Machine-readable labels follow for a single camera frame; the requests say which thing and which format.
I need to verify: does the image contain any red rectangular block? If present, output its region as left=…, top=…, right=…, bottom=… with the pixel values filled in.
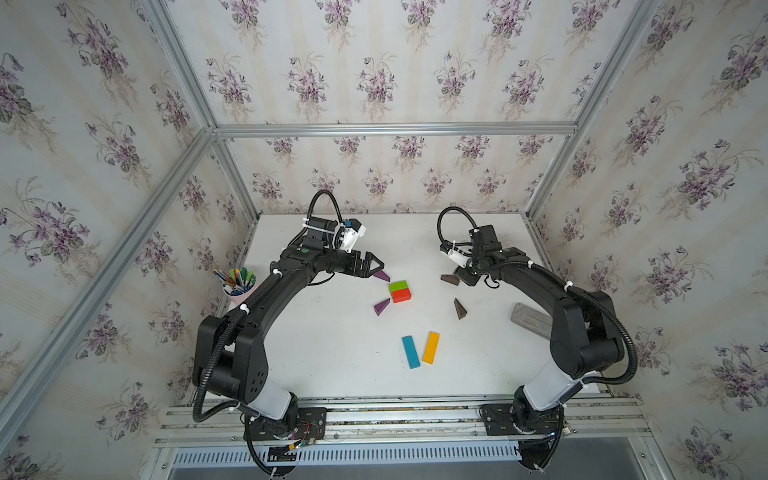
left=391, top=288, right=412, bottom=304

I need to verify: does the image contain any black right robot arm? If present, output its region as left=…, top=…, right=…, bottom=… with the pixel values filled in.
left=455, top=225, right=638, bottom=472

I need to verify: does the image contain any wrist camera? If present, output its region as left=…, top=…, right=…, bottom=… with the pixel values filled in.
left=445, top=247, right=472, bottom=268
left=334, top=218, right=366, bottom=253

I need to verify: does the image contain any teal long block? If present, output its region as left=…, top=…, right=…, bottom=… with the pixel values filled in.
left=402, top=336, right=421, bottom=369

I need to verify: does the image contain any purple triangle block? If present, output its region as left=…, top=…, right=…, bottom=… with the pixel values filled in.
left=374, top=270, right=391, bottom=282
left=374, top=299, right=391, bottom=316

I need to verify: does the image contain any yellow long block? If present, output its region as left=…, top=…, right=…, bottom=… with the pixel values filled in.
left=422, top=331, right=440, bottom=365

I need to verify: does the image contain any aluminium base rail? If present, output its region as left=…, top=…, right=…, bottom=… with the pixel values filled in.
left=143, top=394, right=662, bottom=479

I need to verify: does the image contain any brown triangle block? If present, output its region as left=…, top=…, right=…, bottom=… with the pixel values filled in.
left=440, top=274, right=460, bottom=286
left=454, top=298, right=467, bottom=320

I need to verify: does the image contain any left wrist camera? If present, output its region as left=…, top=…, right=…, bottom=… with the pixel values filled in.
left=334, top=218, right=366, bottom=253

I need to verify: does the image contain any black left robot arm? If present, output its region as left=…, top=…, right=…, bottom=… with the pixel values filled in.
left=191, top=246, right=384, bottom=438

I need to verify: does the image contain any colourful pens bundle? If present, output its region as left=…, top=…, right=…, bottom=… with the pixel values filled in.
left=213, top=267, right=256, bottom=295

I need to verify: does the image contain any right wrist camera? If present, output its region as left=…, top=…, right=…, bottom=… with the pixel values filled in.
left=445, top=247, right=472, bottom=268

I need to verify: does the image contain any green rectangular block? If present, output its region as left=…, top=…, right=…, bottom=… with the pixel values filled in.
left=389, top=280, right=409, bottom=293

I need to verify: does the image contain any pink pen cup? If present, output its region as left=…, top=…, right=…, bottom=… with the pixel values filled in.
left=223, top=284, right=258, bottom=312

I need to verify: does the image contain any grey eraser pad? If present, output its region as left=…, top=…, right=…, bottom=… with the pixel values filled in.
left=510, top=303, right=553, bottom=340

